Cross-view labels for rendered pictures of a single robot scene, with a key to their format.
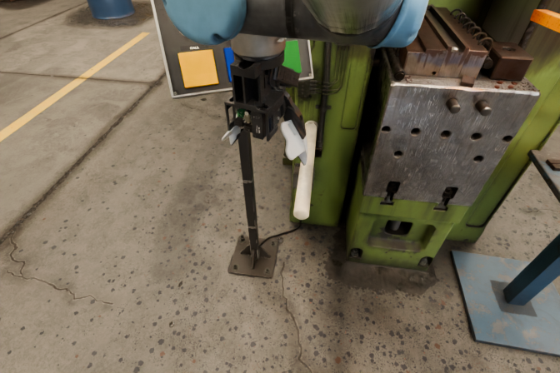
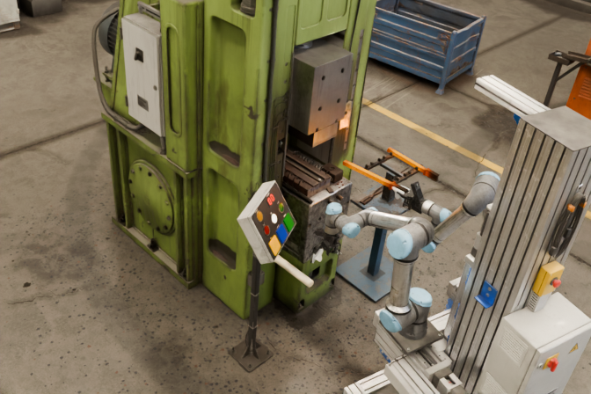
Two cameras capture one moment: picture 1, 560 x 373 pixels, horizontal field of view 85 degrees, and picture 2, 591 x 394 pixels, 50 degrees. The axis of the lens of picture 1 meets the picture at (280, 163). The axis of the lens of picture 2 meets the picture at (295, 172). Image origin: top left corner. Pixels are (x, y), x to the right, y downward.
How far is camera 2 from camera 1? 2.91 m
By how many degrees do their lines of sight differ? 44
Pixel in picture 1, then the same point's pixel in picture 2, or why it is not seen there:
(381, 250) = (312, 291)
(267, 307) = (288, 367)
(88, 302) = not seen: outside the picture
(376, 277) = (317, 310)
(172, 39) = (266, 239)
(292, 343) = (317, 368)
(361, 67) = not seen: hidden behind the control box
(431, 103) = (323, 205)
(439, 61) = (317, 187)
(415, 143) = (320, 224)
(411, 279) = (331, 298)
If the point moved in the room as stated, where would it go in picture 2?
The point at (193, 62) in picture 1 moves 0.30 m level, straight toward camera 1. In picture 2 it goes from (273, 244) to (331, 261)
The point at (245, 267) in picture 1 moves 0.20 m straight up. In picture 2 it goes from (254, 361) to (256, 339)
